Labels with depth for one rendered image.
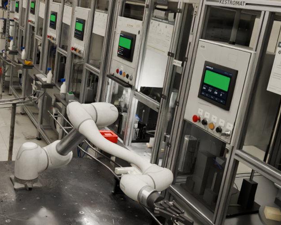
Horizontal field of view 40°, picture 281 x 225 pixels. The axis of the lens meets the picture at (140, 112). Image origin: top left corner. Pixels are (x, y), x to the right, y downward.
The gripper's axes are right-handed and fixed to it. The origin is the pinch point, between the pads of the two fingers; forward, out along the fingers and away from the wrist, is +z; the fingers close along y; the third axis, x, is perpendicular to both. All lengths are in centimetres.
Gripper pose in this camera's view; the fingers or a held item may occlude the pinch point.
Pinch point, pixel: (186, 221)
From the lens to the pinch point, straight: 170.7
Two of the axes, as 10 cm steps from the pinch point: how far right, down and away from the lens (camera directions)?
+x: 1.0, -9.5, -3.1
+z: 6.7, 2.9, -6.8
